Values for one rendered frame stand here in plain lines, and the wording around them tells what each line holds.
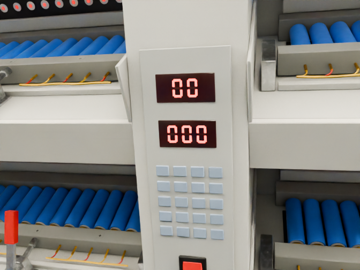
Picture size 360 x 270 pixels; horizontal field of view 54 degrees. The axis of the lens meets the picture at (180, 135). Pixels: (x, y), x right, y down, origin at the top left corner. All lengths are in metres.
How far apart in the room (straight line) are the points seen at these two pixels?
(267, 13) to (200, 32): 0.21
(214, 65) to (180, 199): 0.11
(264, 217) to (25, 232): 0.29
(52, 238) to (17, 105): 0.17
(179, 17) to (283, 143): 0.12
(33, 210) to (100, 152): 0.21
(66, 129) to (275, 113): 0.18
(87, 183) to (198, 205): 0.25
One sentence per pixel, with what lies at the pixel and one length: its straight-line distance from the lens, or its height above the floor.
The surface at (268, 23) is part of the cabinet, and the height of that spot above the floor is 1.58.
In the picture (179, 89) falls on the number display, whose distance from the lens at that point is 0.27.
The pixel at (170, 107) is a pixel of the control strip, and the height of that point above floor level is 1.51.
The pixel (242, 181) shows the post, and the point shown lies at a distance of 0.29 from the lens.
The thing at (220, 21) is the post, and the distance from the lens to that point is 0.27.
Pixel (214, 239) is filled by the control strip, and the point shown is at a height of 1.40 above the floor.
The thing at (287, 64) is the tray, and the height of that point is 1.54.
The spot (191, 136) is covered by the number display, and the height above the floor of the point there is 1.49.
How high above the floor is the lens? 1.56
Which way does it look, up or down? 14 degrees down
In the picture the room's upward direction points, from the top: 3 degrees counter-clockwise
